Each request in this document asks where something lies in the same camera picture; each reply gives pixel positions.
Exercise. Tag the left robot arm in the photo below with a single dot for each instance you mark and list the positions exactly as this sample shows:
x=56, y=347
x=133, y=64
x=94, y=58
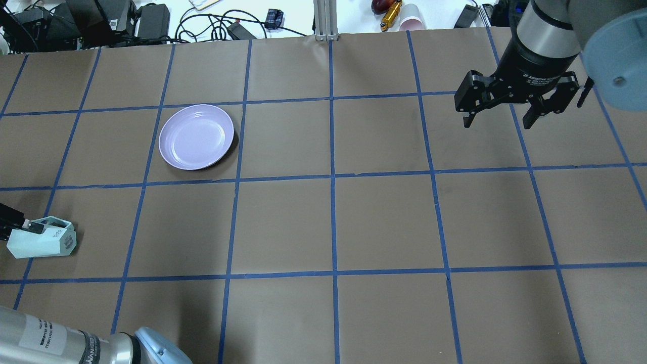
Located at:
x=30, y=339

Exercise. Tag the black power brick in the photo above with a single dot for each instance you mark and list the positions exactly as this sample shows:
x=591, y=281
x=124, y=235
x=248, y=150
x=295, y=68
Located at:
x=153, y=23

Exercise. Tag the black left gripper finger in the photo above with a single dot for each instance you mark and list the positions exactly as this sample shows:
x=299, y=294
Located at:
x=12, y=219

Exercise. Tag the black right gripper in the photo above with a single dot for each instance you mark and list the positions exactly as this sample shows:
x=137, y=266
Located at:
x=530, y=69

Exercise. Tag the aluminium frame post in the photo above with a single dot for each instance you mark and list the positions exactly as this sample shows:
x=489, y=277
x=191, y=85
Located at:
x=325, y=20

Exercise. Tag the small blue black device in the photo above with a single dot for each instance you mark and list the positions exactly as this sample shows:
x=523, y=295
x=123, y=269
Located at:
x=274, y=19

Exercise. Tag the pink plastic cup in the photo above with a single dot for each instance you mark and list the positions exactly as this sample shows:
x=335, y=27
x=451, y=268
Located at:
x=410, y=18

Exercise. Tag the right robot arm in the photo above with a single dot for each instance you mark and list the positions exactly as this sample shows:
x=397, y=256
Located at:
x=610, y=36

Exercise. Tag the red and yellow toy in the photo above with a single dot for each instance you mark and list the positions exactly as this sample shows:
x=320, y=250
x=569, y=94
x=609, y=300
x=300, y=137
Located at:
x=389, y=11

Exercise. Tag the lilac round plate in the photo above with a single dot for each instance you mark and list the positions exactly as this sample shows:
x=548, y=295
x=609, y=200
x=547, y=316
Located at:
x=196, y=137

